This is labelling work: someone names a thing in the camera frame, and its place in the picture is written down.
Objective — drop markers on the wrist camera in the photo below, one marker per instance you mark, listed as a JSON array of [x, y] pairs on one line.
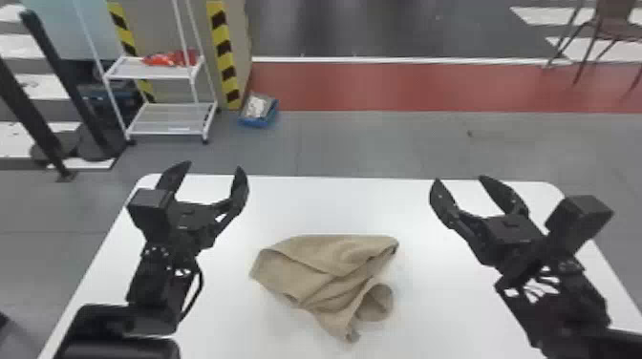
[[149, 210], [577, 220]]

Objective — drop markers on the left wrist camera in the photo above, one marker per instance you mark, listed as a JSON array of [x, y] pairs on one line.
[[149, 210]]

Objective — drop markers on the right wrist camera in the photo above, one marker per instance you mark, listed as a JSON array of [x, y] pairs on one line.
[[577, 220]]

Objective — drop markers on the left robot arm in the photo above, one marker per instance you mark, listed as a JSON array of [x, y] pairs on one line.
[[155, 295]]

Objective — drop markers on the red snack packet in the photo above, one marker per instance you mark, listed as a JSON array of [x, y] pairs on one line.
[[168, 59]]

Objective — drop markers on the brown chair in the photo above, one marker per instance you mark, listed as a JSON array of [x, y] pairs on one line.
[[609, 25]]

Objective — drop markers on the black post on round foot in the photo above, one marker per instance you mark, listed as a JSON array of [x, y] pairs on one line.
[[65, 80]]

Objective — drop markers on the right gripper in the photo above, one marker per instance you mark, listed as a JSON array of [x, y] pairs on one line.
[[511, 238]]

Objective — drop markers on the yellow black striped post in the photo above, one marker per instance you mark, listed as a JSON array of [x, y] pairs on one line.
[[223, 50], [128, 40]]

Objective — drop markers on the blue tray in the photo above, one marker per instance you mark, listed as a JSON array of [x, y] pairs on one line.
[[258, 110]]

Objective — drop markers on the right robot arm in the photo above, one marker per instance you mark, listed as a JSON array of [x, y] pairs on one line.
[[567, 316]]

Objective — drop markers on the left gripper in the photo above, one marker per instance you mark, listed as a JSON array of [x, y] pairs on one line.
[[193, 223]]

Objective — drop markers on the beige towel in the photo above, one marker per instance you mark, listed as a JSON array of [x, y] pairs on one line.
[[321, 275]]

